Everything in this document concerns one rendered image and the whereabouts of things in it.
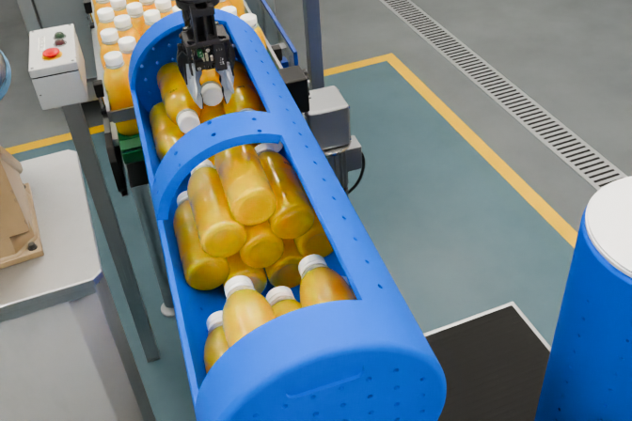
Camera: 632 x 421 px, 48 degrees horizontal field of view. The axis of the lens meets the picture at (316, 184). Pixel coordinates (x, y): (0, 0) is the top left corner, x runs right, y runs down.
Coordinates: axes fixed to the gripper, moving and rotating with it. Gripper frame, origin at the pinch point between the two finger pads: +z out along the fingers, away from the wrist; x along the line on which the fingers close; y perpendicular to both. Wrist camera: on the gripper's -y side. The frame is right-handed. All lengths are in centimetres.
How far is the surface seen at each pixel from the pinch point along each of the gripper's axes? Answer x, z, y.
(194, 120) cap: -4.0, 4.1, -0.1
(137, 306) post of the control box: -27, 89, -44
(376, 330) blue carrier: 6, -6, 65
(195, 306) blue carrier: -11.3, 13.4, 36.2
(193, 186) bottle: -7.4, 2.7, 21.4
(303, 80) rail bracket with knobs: 23.1, 14.2, -24.6
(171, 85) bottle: -6.2, 1.3, -10.0
